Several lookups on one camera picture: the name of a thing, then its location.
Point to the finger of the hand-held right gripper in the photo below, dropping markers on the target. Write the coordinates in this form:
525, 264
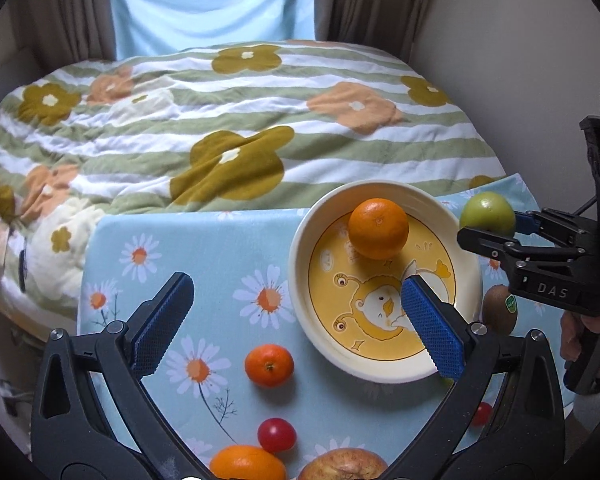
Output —
485, 242
526, 222

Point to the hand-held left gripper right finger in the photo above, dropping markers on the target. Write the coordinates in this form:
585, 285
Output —
432, 325

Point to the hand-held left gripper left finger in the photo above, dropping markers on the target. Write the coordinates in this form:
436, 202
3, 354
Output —
162, 325

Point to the green apple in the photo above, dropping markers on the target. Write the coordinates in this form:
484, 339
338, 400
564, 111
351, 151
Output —
487, 210

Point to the brown kiwi with green sticker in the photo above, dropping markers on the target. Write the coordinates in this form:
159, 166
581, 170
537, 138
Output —
497, 310

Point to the red cherry tomato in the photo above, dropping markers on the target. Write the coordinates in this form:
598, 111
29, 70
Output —
276, 435
481, 414

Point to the orange with navel dot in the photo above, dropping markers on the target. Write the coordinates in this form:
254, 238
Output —
378, 228

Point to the small mandarin with stem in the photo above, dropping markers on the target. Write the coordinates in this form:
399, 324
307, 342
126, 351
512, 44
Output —
269, 366

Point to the cream bowl with yellow cartoon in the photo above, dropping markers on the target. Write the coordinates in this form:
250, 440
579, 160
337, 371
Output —
325, 255

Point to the large orange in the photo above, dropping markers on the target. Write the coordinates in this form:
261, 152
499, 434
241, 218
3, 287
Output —
247, 465

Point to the large red-yellow apple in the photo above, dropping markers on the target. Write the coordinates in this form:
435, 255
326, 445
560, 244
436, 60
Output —
342, 466

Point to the person's right hand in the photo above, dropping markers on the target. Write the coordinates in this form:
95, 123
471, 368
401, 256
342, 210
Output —
572, 335

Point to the light blue daisy tablecloth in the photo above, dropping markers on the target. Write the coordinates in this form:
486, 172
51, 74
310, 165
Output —
220, 270

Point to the striped floral blanket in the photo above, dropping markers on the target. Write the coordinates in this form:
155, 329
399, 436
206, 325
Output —
230, 110

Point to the brown curtain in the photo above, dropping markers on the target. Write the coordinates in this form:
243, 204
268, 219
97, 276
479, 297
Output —
370, 0
65, 10

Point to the light blue curtain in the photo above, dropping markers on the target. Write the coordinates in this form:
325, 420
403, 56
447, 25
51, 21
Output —
210, 5

